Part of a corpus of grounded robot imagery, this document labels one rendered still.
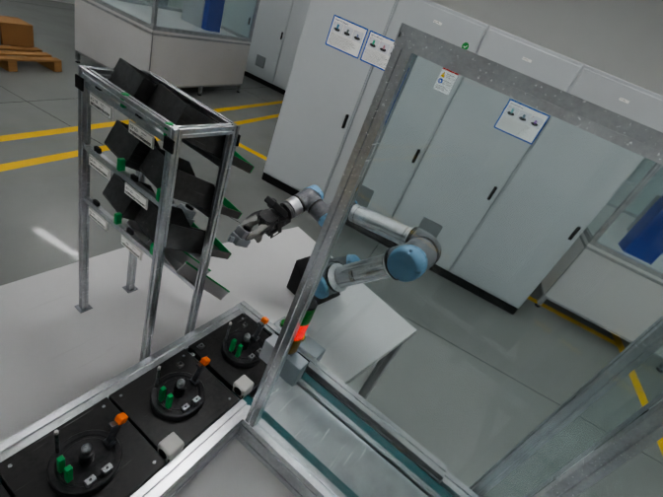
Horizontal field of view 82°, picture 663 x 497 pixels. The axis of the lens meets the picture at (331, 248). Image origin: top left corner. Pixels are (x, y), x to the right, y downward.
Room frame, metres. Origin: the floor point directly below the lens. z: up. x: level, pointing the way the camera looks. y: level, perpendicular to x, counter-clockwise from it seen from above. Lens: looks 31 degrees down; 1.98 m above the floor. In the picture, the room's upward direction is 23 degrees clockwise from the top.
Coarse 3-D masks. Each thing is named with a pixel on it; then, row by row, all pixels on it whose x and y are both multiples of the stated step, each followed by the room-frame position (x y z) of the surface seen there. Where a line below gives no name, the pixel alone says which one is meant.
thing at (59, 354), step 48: (0, 288) 0.80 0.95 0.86; (48, 288) 0.87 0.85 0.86; (96, 288) 0.95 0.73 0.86; (144, 288) 1.04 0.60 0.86; (0, 336) 0.65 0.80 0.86; (48, 336) 0.71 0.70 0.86; (96, 336) 0.77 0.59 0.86; (0, 384) 0.53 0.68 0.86; (48, 384) 0.58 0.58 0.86; (96, 384) 0.63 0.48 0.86; (0, 432) 0.43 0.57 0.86; (192, 480) 0.50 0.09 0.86; (240, 480) 0.54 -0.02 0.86
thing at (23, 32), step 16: (0, 16) 4.65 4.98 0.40; (0, 32) 4.45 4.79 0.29; (16, 32) 4.62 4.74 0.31; (32, 32) 4.80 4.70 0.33; (0, 48) 4.33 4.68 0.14; (16, 48) 4.51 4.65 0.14; (32, 48) 4.73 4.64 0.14; (0, 64) 4.14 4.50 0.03; (16, 64) 4.20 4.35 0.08; (48, 64) 4.68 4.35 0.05
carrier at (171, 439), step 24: (168, 360) 0.72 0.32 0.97; (192, 360) 0.75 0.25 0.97; (144, 384) 0.62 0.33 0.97; (168, 384) 0.64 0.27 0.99; (192, 384) 0.66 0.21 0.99; (216, 384) 0.71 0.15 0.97; (120, 408) 0.54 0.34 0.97; (144, 408) 0.56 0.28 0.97; (168, 408) 0.57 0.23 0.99; (192, 408) 0.60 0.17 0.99; (216, 408) 0.64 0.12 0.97; (144, 432) 0.51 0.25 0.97; (168, 432) 0.53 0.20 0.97; (192, 432) 0.55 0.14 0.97; (168, 456) 0.47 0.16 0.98
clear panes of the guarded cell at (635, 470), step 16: (656, 448) 0.69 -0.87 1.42; (624, 464) 0.69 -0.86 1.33; (640, 464) 0.68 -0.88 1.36; (656, 464) 0.68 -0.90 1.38; (608, 480) 0.69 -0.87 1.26; (624, 480) 0.68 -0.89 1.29; (640, 480) 0.67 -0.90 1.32; (656, 480) 0.67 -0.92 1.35; (576, 496) 0.69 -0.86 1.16; (592, 496) 0.68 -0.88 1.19; (608, 496) 0.68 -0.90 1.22; (624, 496) 0.67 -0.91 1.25; (640, 496) 0.66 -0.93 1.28; (656, 496) 0.66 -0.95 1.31
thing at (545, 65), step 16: (496, 32) 3.80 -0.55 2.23; (480, 48) 3.79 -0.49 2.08; (496, 48) 3.77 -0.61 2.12; (512, 48) 3.75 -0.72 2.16; (528, 48) 3.72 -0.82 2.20; (544, 48) 3.72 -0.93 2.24; (512, 64) 3.73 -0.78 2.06; (528, 64) 3.71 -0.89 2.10; (544, 64) 3.69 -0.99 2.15; (560, 64) 3.67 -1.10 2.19; (576, 64) 3.66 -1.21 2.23; (544, 80) 3.68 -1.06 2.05; (560, 80) 3.66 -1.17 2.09
